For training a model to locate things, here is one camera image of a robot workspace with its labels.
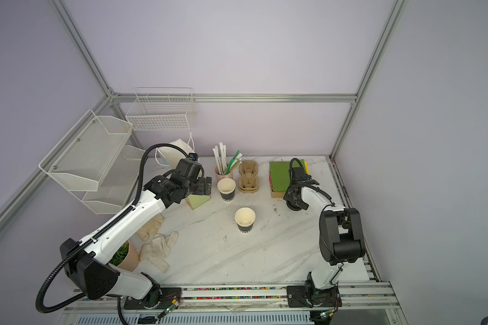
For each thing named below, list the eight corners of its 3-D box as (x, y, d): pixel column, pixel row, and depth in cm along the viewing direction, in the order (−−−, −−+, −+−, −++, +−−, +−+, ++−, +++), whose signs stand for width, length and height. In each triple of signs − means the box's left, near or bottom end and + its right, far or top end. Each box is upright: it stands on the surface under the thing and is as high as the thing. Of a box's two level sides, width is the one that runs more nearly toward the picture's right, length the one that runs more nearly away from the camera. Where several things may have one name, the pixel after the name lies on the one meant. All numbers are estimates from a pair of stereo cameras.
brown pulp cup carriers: (238, 194, 105) (237, 189, 101) (239, 165, 118) (239, 160, 115) (258, 194, 105) (259, 189, 101) (258, 165, 118) (258, 160, 115)
